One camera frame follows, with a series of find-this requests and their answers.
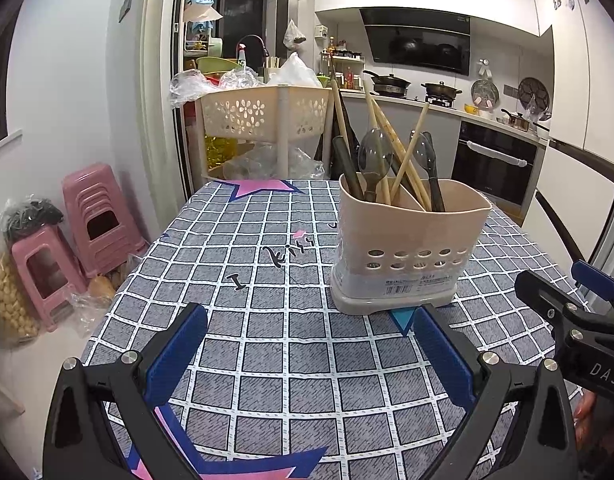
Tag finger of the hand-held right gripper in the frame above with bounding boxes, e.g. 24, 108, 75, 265
514, 270, 588, 333
571, 260, 614, 321

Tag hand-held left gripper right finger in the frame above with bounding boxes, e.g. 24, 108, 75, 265
412, 304, 580, 480

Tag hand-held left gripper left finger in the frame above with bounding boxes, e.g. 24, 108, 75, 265
42, 302, 210, 480

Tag beige plastic utensil holder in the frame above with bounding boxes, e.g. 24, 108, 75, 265
329, 172, 492, 316

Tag black spoons group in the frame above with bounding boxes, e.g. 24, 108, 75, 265
382, 110, 428, 208

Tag person's right hand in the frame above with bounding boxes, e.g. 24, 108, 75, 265
573, 392, 600, 453

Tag clear bag with brown items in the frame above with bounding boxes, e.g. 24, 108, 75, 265
69, 255, 142, 336

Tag grey checked tablecloth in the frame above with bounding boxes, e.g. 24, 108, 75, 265
79, 179, 595, 480

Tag black built-in oven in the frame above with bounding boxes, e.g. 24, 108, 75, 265
452, 121, 540, 208

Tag small steel pot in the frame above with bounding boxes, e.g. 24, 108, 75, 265
501, 108, 550, 133

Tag bag of pale yellow balls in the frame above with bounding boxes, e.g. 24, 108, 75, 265
0, 250, 40, 343

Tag single pink plastic stool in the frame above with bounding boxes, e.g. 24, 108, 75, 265
11, 225, 88, 333

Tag white kitchen counter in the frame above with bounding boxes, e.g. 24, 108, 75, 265
337, 89, 550, 196

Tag stack of pink plastic stools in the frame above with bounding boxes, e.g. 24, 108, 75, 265
62, 162, 148, 278

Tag hanging black round tray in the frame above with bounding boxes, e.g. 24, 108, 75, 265
518, 76, 552, 111

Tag hanging silver colander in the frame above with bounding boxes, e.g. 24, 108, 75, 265
470, 78, 500, 111

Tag black plastic bag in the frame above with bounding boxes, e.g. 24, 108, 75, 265
1, 199, 65, 243

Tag yellow packet in rack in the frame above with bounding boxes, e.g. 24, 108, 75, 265
204, 135, 238, 171

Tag crumpled clear plastic bags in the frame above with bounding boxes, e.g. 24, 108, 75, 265
222, 142, 328, 181

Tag black wok with lid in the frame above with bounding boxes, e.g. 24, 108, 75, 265
421, 81, 462, 106
363, 70, 412, 97

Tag hanging dark cloth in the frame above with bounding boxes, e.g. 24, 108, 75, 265
314, 87, 368, 181

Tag beige plastic basket rack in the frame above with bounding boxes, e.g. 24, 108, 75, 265
194, 85, 335, 188

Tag clear plastic bag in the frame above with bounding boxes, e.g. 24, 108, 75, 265
168, 69, 220, 108

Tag black range hood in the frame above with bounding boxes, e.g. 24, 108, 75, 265
359, 7, 472, 77

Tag green plastic basin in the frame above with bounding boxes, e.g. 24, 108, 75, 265
196, 56, 240, 73

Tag white spice rack with bottles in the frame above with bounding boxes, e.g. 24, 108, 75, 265
319, 37, 365, 90

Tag white plastic bag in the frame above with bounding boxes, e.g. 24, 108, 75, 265
266, 52, 322, 88

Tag hanging plastic bag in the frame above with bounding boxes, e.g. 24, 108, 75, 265
283, 19, 308, 51

